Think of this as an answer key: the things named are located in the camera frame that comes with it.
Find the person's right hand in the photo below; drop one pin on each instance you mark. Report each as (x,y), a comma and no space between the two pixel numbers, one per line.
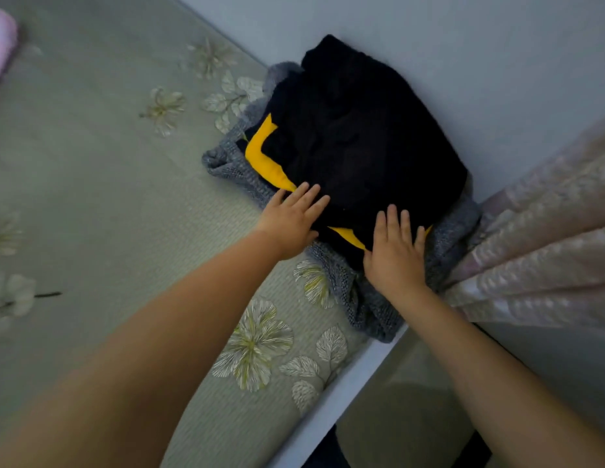
(395,260)

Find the person's left hand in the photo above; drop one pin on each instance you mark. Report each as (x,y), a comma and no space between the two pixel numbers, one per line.
(287,224)

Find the person's right little finger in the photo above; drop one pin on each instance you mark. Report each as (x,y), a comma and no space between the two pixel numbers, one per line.
(420,239)

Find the person's left thumb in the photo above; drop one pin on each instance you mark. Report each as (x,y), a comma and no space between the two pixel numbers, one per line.
(311,235)

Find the person's left little finger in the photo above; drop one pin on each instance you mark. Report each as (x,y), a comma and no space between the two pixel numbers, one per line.
(279,197)

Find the person's left middle finger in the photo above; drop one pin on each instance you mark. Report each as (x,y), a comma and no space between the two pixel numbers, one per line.
(307,197)

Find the person's right thumb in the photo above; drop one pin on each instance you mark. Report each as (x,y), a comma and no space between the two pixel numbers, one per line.
(368,260)

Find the person's right middle finger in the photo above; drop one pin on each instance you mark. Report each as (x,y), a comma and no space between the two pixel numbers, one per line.
(393,223)

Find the black garment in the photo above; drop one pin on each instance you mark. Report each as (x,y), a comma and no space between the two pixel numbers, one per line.
(361,131)

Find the person's left forearm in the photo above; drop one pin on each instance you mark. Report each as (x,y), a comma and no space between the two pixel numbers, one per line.
(151,350)

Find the person's right forearm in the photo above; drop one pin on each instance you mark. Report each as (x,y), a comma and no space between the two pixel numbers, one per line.
(487,385)

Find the grey knitted sweater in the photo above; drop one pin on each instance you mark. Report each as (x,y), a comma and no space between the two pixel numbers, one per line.
(361,297)

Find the yellow folded garment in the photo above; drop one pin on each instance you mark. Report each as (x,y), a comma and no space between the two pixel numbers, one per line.
(263,160)

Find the pale pink patterned curtain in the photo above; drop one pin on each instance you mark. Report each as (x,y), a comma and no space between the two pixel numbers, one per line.
(536,248)

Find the green floral bed mat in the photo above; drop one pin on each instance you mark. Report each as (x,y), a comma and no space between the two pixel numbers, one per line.
(102,180)

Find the person's dark trousers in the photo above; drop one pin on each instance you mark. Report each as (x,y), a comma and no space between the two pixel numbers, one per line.
(326,453)

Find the white bed frame edge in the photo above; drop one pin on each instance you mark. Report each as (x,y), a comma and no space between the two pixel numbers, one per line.
(331,399)

